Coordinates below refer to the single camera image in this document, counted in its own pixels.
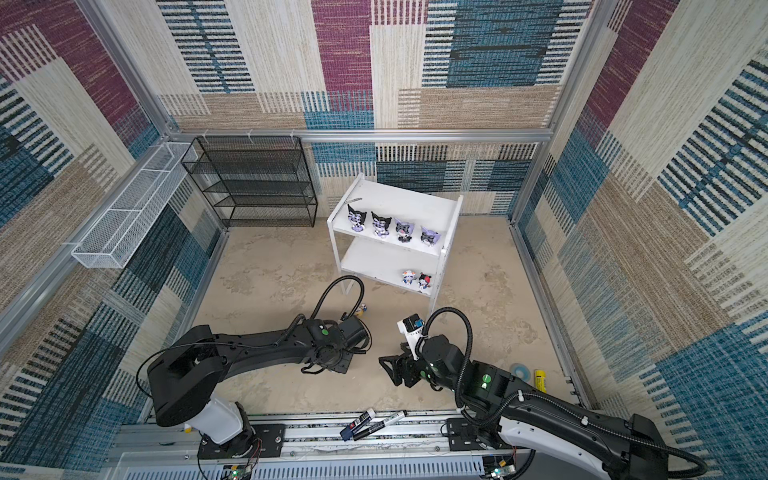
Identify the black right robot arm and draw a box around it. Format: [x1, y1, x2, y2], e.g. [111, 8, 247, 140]
[379, 307, 709, 479]

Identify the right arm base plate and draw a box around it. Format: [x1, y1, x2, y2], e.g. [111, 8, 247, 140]
[443, 418, 499, 451]

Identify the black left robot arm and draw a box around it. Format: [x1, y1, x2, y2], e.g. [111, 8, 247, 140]
[142, 275, 372, 452]

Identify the small white purple figure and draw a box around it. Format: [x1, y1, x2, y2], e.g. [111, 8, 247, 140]
[402, 270, 418, 286]

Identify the purple hood Kuromi figure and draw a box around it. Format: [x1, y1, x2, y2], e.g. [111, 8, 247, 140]
[420, 226, 441, 247]

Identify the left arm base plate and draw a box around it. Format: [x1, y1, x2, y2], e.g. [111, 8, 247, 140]
[197, 424, 286, 460]

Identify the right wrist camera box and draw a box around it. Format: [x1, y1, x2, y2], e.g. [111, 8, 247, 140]
[397, 314, 424, 361]

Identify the black white marker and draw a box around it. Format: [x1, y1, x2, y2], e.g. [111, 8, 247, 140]
[353, 410, 407, 441]

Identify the black marker blue label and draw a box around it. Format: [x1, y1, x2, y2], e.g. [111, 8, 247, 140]
[340, 408, 376, 441]

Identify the white two-tier shelf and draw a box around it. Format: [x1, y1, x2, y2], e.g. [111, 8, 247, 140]
[327, 173, 463, 313]

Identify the black wire mesh shelf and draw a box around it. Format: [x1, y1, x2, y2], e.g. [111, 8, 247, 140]
[181, 136, 318, 228]

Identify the white wire mesh basket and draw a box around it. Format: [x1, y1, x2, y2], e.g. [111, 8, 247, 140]
[72, 142, 196, 269]

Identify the striped purple Kuromi figure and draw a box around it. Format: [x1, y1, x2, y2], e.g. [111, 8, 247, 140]
[371, 211, 392, 238]

